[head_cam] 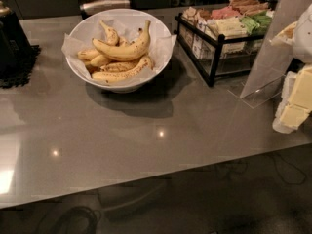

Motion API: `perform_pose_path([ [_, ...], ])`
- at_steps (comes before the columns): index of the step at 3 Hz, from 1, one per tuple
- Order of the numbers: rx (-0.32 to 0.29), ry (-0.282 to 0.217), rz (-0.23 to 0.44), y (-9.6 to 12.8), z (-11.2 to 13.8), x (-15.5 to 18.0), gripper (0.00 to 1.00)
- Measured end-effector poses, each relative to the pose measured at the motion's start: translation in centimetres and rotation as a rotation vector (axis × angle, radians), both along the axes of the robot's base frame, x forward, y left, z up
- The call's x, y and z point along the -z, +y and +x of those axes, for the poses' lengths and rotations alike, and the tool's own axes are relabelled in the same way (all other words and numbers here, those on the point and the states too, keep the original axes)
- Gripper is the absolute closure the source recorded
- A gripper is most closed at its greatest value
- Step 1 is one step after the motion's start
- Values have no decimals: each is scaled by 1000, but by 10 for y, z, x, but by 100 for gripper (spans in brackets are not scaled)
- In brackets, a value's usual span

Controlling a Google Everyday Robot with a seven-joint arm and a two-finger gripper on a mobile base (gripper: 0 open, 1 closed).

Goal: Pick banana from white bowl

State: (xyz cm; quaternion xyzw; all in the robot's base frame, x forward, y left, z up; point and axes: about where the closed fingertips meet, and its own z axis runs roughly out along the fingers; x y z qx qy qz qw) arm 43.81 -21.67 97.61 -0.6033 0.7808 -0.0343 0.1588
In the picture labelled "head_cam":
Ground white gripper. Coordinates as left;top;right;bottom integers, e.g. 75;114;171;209
270;4;312;134

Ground large top banana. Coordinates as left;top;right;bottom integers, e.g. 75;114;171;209
92;20;151;61

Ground front spotted banana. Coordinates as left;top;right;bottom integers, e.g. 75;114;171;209
92;55;153;83

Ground spotted banana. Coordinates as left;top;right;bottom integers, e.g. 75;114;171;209
92;55;153;83
100;60;138;72

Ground white bowl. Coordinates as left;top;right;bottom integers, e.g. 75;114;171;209
62;9;176;93

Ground white paper bowl liner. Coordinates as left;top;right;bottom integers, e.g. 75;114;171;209
61;9;176;93

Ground center spotted banana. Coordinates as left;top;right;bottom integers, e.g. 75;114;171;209
100;60;138;72

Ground small upright banana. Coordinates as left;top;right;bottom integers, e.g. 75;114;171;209
99;20;119;46

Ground middle left banana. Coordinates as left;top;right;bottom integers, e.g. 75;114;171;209
90;55;111;67

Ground left short banana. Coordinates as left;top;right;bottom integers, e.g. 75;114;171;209
77;49;100;60

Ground clear acrylic sign holder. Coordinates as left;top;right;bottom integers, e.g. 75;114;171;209
230;0;312;108

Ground green tea packets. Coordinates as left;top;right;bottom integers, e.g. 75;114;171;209
241;14;272;35

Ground cream tea packets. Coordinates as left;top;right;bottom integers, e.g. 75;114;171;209
215;17;248;39

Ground pink tea packets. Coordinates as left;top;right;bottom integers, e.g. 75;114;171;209
212;6;241;20

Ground silver metal container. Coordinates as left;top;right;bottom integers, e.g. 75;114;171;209
80;0;131;16

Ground black coffee appliance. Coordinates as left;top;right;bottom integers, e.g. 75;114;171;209
0;1;33;78

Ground black wire tea rack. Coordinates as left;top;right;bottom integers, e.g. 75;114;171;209
175;13;264;87

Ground black floor cable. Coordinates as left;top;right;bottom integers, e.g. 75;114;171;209
33;206;102;234

